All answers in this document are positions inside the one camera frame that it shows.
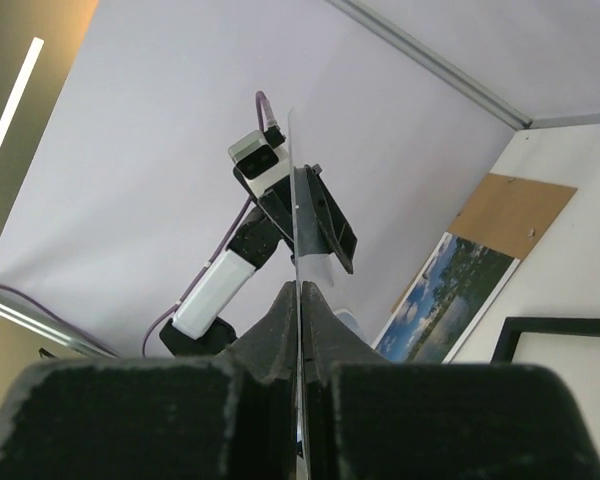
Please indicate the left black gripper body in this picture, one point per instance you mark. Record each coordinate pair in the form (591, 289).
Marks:
(267, 223)

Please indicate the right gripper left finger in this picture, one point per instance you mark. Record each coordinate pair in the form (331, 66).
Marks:
(228, 416)

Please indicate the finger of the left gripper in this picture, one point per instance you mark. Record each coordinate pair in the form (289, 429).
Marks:
(336, 232)
(276, 203)

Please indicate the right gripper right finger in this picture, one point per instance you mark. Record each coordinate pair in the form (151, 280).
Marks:
(368, 418)

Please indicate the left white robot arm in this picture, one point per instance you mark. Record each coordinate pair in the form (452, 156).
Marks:
(193, 326)

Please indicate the landscape photo print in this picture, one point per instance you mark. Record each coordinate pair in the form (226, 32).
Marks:
(449, 296)

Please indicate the brown cardboard backing board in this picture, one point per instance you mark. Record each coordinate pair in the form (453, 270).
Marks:
(508, 214)

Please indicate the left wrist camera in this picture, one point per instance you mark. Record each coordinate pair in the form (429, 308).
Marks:
(260, 161)

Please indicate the left corner aluminium post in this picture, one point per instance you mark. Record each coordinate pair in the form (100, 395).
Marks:
(434, 63)

